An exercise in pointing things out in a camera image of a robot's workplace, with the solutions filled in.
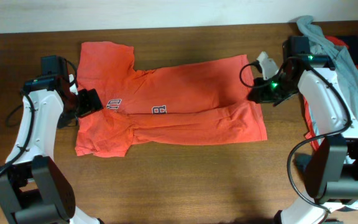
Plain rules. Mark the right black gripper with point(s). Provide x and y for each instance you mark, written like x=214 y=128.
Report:
x=261 y=96

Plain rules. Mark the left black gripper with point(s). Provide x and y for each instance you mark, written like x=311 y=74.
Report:
x=92 y=103

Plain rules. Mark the orange red printed t-shirt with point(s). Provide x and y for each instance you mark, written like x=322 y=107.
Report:
x=194 y=104

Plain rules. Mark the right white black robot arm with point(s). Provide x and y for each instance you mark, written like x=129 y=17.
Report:
x=331 y=176

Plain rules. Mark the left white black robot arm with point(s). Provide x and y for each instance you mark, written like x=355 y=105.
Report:
x=32 y=187

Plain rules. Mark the light grey shirt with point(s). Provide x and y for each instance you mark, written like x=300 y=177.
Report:
x=346 y=71

